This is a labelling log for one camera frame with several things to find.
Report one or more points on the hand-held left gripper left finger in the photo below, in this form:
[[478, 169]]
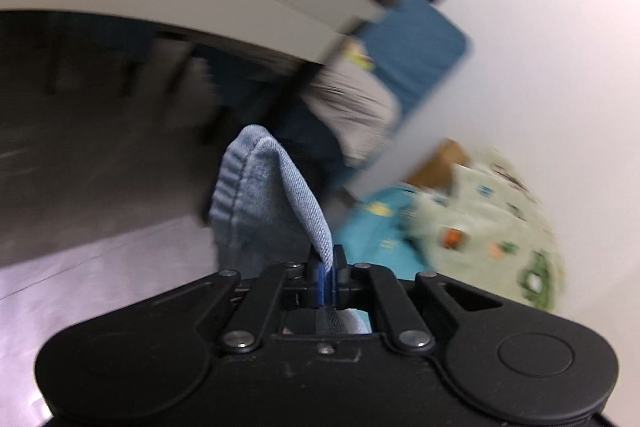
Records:
[[313, 283]]

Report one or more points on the beige garment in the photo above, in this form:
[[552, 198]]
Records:
[[350, 107]]

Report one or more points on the pale green printed blanket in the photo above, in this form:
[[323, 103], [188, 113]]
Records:
[[490, 227]]

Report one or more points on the dark navy garment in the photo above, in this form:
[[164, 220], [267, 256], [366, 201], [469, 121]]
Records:
[[310, 137]]

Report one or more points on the brown cardboard box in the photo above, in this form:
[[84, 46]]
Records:
[[440, 167]]

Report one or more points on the light blue denim jeans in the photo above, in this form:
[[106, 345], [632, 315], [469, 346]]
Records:
[[270, 202]]

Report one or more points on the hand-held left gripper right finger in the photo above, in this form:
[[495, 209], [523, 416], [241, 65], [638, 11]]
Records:
[[340, 278]]

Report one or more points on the teal printed cloth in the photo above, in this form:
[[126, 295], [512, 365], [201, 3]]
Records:
[[375, 232]]

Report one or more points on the teal cushion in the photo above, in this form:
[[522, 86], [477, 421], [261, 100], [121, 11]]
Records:
[[425, 52]]

